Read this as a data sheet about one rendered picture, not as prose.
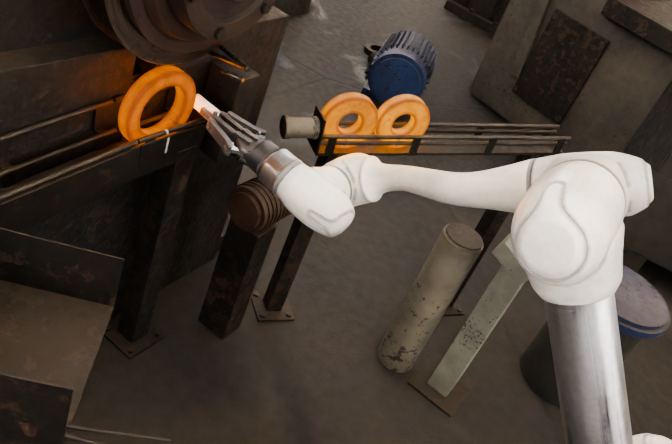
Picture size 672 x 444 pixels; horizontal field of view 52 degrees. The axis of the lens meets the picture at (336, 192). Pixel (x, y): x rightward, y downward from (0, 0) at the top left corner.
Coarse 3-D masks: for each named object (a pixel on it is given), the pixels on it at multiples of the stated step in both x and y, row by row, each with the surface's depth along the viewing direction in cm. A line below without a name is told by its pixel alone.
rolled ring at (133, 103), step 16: (144, 80) 136; (160, 80) 137; (176, 80) 141; (192, 80) 145; (128, 96) 135; (144, 96) 136; (176, 96) 148; (192, 96) 148; (128, 112) 136; (176, 112) 149; (128, 128) 138; (144, 128) 147; (160, 128) 148
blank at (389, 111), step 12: (396, 96) 179; (408, 96) 179; (384, 108) 178; (396, 108) 178; (408, 108) 179; (420, 108) 180; (384, 120) 179; (420, 120) 183; (384, 132) 182; (396, 132) 184; (408, 132) 185; (420, 132) 186
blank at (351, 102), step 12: (336, 96) 173; (348, 96) 172; (360, 96) 173; (324, 108) 173; (336, 108) 172; (348, 108) 173; (360, 108) 174; (372, 108) 175; (336, 120) 174; (360, 120) 178; (372, 120) 178; (324, 132) 175; (336, 132) 176; (348, 132) 179; (360, 132) 179; (372, 132) 180
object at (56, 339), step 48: (0, 240) 108; (48, 240) 109; (0, 288) 112; (48, 288) 114; (96, 288) 114; (0, 336) 106; (48, 336) 109; (96, 336) 111; (0, 384) 89; (48, 384) 89; (0, 432) 95; (48, 432) 95
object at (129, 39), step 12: (96, 0) 114; (108, 0) 111; (120, 0) 113; (96, 12) 118; (108, 12) 112; (120, 12) 114; (108, 24) 115; (120, 24) 116; (132, 24) 118; (120, 36) 117; (132, 36) 120; (132, 48) 121; (144, 48) 124; (156, 48) 127; (204, 48) 138; (156, 60) 128; (168, 60) 131; (180, 60) 134
